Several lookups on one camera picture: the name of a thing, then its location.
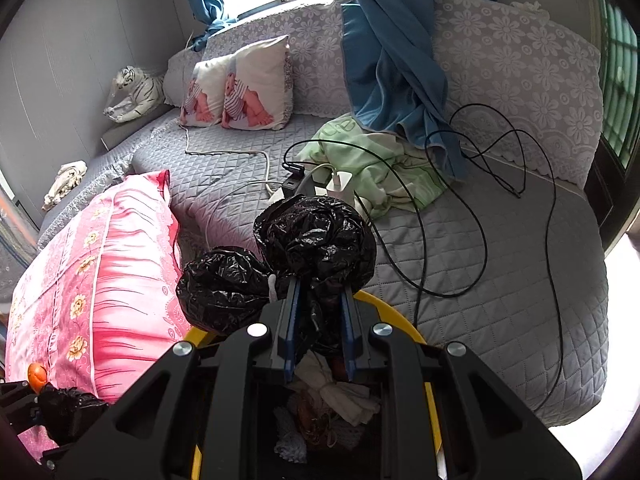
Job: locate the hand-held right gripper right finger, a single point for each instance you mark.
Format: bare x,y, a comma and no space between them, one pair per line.
348,332

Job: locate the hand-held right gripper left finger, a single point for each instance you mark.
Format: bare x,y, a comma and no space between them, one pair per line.
294,327

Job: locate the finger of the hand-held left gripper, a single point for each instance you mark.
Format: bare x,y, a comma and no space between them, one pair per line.
55,456
17,402

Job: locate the orange sausage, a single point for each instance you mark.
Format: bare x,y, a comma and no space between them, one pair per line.
37,373

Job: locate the black plastic bag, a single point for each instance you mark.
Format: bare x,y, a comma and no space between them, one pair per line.
310,245
67,412

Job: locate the black bin with yellow rim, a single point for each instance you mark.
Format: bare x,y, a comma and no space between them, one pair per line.
405,325

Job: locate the white tissue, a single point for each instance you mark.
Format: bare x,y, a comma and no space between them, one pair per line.
345,395

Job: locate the white lace cloth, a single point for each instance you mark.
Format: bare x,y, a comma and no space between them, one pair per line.
290,440

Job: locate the white power strip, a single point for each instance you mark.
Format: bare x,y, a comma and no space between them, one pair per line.
320,192

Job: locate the pink floral blanket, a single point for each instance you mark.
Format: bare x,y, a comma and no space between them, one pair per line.
100,285

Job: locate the black charger plug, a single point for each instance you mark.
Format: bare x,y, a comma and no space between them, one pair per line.
296,180

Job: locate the white charger plug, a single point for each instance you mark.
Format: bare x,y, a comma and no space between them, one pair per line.
341,182

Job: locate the light green cloth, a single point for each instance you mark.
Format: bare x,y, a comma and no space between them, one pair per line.
380,170

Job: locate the grey quilted sofa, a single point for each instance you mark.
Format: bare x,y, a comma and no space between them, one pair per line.
500,260

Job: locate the cream crumpled cloth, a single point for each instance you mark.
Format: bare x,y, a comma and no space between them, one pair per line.
65,185

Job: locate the baby print pillow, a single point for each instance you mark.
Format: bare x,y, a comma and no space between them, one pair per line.
257,85
205,95

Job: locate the blue curtain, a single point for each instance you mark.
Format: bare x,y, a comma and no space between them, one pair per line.
390,60
205,0

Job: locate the white tiger plush toy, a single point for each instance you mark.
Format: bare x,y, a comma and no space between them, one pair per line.
135,92

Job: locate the green glass door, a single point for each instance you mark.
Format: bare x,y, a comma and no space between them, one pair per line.
620,85

